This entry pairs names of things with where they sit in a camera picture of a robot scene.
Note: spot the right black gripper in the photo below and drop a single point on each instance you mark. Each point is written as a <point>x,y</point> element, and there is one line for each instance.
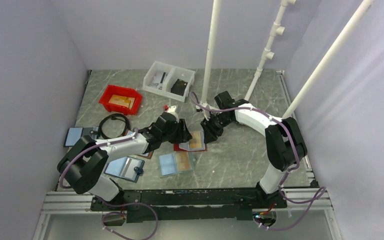
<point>211,134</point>

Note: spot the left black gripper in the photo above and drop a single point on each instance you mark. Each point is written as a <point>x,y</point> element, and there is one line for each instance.
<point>184,135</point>

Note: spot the red card holder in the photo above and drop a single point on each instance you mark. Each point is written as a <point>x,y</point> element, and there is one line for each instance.
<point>185,146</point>

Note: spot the gold vip card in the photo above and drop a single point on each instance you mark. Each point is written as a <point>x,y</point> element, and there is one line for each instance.
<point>197,141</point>

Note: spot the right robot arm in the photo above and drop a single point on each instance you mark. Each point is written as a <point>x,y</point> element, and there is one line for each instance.
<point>285,145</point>

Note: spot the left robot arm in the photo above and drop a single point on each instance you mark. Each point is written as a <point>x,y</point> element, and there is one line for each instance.
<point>83,165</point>

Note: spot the black cards in bin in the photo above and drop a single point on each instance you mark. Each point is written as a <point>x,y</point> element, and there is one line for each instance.
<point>179,87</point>

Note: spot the gold cards in red bin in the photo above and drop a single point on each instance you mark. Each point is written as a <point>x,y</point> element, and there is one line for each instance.
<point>123,101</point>

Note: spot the white divided plastic bin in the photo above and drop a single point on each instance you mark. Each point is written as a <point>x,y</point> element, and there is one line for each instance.
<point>173,73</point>

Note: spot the red plastic bin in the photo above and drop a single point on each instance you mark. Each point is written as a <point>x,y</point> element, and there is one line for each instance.
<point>124,91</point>

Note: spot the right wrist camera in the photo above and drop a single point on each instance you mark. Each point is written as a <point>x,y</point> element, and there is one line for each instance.
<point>204,108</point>

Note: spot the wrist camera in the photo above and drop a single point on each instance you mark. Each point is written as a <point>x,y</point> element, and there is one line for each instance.
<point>204,108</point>
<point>173,110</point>

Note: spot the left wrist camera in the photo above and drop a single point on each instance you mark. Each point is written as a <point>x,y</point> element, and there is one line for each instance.
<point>173,110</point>

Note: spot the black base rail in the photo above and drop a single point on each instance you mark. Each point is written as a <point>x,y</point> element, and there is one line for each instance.
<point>191,204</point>

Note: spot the aluminium frame rail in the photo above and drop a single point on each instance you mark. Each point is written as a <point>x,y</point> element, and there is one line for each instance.
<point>297,199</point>

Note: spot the white pvc pipe frame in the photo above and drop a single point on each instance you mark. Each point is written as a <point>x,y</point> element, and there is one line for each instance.
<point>277,30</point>

